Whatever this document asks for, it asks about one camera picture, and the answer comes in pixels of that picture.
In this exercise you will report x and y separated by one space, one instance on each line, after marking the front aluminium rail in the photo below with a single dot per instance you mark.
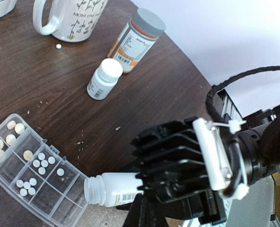
260 145

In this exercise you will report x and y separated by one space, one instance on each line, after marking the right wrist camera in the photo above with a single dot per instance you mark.
177 160

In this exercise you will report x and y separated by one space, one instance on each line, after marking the small white pill bottle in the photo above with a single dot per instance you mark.
104 79

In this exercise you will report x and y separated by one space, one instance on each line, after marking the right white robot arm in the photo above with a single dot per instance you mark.
189 168

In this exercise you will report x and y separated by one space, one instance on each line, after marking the grey capped orange label bottle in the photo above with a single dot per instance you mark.
137 37

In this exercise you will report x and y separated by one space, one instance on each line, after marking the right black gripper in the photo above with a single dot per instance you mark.
207 207

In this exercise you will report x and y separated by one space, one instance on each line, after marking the yellow interior patterned mug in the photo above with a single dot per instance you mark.
70 21

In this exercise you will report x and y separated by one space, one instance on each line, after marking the clear plastic pill organizer box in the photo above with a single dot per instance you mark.
36 176

